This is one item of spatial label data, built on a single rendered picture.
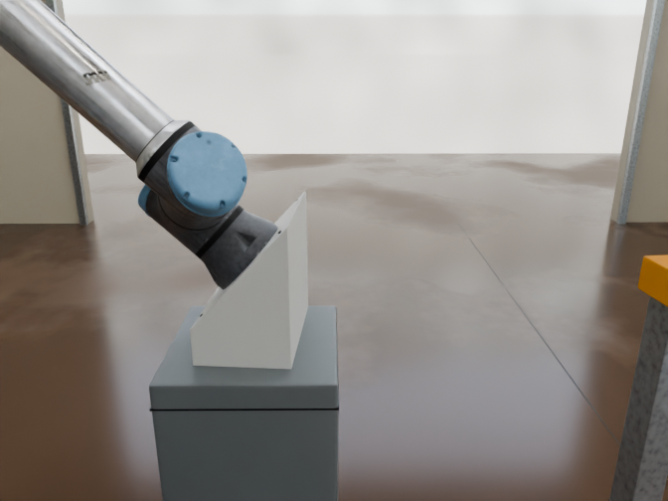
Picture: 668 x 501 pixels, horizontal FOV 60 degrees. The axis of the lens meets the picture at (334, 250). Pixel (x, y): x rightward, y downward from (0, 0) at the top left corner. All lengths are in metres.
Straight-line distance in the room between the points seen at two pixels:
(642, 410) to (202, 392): 1.00
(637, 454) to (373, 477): 1.04
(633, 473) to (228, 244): 1.10
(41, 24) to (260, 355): 0.76
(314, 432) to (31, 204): 4.82
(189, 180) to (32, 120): 4.64
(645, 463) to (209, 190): 1.17
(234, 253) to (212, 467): 0.48
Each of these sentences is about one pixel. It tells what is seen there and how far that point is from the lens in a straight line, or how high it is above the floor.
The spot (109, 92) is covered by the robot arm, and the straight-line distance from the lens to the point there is 1.15.
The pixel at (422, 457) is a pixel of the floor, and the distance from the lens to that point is 2.43.
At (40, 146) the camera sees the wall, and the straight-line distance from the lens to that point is 5.69.
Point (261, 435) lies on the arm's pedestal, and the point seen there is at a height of 0.72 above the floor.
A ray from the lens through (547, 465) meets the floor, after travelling 2.50.
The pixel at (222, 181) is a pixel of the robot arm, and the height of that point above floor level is 1.28.
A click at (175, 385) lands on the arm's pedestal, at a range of 1.29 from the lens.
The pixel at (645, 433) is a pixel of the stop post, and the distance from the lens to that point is 1.57.
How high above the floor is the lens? 1.52
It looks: 19 degrees down
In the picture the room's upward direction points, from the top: straight up
